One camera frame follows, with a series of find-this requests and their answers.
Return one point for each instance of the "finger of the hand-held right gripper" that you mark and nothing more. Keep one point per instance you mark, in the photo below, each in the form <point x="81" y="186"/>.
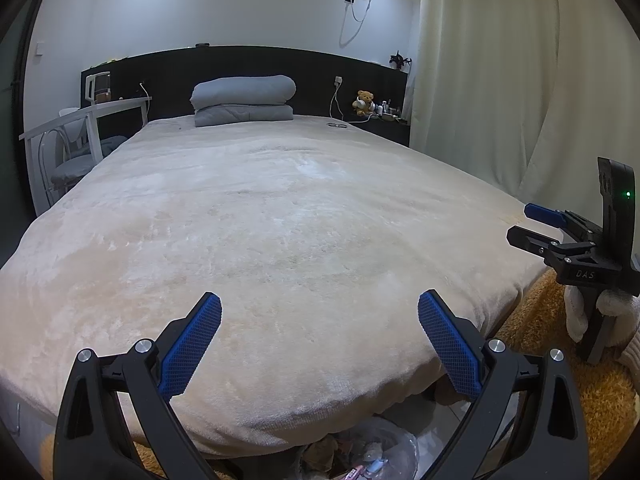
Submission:
<point x="530" y="240"/>
<point x="542" y="212"/>

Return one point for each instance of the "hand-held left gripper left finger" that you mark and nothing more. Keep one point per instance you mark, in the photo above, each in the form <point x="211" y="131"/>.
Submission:
<point x="192" y="345"/>

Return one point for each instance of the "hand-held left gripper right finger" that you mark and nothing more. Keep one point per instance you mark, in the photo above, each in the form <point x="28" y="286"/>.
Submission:
<point x="450" y="345"/>

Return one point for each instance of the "person's right hand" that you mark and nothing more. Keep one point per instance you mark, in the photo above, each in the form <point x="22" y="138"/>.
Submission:
<point x="575" y="315"/>

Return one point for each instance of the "beige plush blanket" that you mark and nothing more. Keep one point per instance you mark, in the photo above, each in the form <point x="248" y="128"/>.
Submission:
<point x="250" y="235"/>

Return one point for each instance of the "person's left leg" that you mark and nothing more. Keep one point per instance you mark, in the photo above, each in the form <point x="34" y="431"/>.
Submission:
<point x="147" y="465"/>

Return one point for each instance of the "person's leg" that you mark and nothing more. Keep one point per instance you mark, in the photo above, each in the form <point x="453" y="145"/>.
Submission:
<point x="600" y="410"/>
<point x="147" y="465"/>

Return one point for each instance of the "cream curtain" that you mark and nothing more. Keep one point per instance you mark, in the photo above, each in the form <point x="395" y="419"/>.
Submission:
<point x="500" y="85"/>

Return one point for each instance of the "person's right leg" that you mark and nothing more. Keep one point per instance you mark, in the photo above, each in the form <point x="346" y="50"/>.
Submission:
<point x="600" y="410"/>

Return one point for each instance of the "black bedside table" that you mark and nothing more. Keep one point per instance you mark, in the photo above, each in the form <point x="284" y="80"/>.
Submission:
<point x="390" y="135"/>

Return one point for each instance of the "group of small bottles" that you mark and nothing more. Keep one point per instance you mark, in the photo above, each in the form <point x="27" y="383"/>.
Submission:
<point x="387" y="111"/>

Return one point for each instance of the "dark potted plant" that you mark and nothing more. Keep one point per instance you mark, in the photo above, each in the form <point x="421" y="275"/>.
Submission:
<point x="401" y="60"/>

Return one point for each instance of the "brown teddy bear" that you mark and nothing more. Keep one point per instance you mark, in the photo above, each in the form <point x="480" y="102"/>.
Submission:
<point x="364" y="102"/>

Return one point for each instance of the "white chair with grey cushion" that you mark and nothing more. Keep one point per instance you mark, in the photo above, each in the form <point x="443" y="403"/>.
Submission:
<point x="72" y="165"/>

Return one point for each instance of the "grey pillow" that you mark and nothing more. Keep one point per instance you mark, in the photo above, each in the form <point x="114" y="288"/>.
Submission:
<point x="242" y="117"/>

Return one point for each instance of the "white desk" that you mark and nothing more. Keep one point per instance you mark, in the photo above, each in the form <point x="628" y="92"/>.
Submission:
<point x="100" y="106"/>

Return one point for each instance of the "grey folded pillows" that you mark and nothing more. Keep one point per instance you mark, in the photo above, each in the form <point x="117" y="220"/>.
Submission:
<point x="242" y="91"/>

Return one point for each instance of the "black framed glass door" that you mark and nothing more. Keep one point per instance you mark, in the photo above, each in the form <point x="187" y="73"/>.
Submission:
<point x="17" y="135"/>

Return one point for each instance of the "black headboard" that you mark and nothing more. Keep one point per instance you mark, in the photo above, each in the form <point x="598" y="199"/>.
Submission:
<point x="240" y="62"/>

